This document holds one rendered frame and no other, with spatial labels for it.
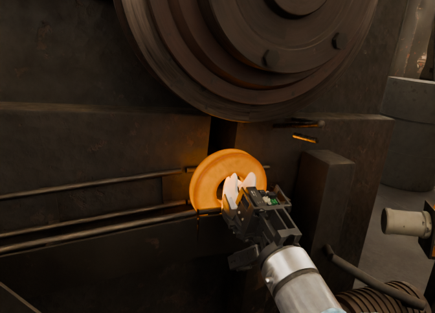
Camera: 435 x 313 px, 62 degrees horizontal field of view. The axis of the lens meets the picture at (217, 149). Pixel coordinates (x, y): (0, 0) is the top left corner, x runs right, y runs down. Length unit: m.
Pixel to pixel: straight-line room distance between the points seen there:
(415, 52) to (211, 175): 4.33
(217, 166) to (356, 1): 0.35
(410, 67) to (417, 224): 4.04
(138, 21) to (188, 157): 0.29
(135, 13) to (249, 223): 0.35
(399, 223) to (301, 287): 0.43
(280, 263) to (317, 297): 0.07
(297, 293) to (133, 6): 0.45
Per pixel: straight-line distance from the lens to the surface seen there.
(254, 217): 0.58
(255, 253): 0.60
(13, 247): 0.65
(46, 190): 0.69
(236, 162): 0.69
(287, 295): 0.53
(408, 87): 3.27
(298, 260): 0.54
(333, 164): 0.78
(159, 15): 0.55
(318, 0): 0.58
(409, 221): 0.91
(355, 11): 0.63
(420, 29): 4.88
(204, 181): 0.67
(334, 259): 0.83
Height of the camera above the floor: 1.01
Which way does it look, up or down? 17 degrees down
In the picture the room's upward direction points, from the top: 7 degrees clockwise
